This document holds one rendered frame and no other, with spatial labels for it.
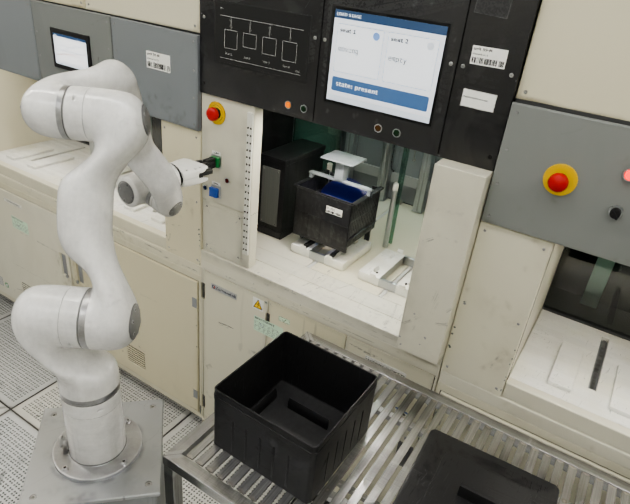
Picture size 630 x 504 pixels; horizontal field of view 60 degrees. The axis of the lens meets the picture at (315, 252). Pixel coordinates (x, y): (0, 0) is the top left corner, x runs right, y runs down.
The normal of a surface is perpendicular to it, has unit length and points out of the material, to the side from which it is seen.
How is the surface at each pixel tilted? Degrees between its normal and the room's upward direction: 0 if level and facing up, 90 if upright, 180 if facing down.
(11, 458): 0
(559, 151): 90
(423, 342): 90
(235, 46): 90
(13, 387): 0
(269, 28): 90
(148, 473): 0
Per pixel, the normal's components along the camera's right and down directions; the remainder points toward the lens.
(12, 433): 0.10, -0.87
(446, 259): -0.54, 0.36
